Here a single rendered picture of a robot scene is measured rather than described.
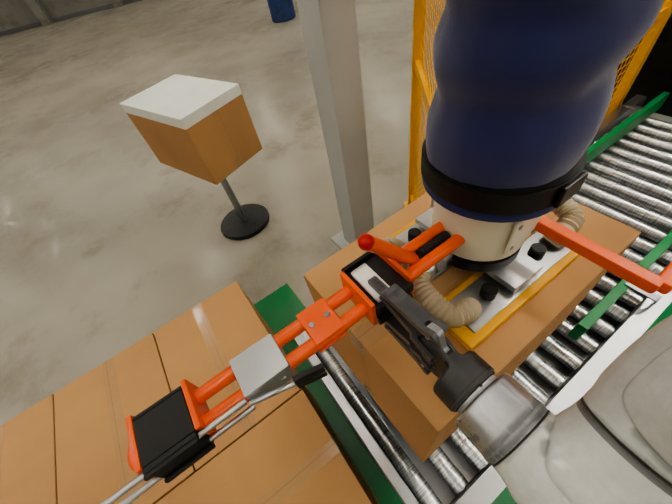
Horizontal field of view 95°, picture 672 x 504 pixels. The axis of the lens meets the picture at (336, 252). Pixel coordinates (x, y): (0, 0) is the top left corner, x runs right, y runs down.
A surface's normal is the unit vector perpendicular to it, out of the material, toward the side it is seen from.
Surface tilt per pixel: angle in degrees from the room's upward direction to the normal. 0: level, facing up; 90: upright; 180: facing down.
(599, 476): 37
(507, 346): 0
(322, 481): 0
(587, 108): 75
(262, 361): 0
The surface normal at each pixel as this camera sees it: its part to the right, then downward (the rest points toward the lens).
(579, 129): 0.36, 0.53
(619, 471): -0.66, -0.19
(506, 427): -0.46, -0.38
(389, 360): -0.15, -0.63
